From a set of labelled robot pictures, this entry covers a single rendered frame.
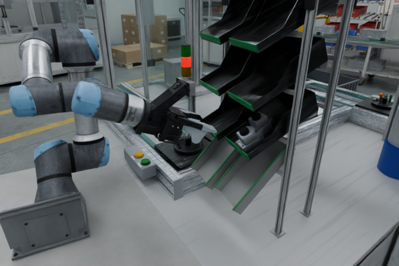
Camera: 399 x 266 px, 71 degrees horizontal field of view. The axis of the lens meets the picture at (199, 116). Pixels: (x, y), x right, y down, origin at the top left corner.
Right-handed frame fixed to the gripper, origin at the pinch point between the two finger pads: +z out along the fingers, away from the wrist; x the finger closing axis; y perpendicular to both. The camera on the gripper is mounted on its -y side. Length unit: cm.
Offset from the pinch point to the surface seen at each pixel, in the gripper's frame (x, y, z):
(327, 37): -346, -142, 421
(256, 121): 1.1, -4.7, 16.0
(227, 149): -15.5, 12.5, 24.0
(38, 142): -284, 154, -21
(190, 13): -62, -32, 9
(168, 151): -43, 30, 16
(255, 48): 6.0, -23.3, 0.5
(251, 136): 4.4, -0.4, 13.7
